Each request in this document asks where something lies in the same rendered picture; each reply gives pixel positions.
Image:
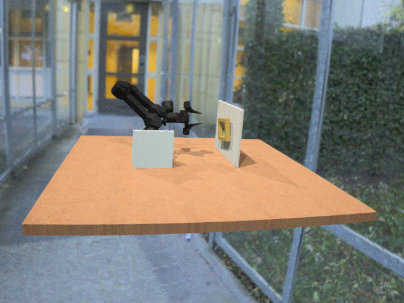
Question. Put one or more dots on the yellow picture frame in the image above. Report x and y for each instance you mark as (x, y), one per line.
(224, 129)

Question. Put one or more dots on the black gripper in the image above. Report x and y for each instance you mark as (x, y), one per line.
(187, 126)

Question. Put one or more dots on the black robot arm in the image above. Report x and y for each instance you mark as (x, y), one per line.
(151, 113)

